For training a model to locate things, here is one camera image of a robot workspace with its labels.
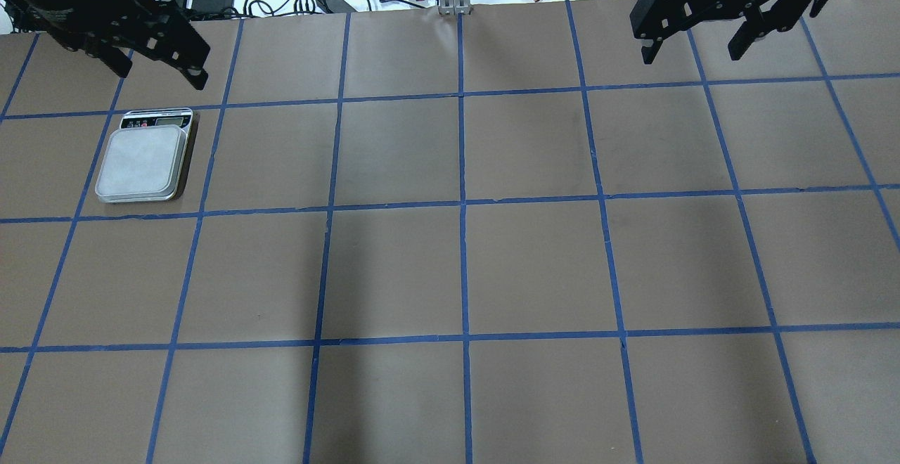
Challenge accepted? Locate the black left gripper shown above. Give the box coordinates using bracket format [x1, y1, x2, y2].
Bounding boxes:
[4, 0, 211, 91]

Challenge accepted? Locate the silver digital kitchen scale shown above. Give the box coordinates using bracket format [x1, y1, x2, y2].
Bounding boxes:
[94, 108, 194, 204]

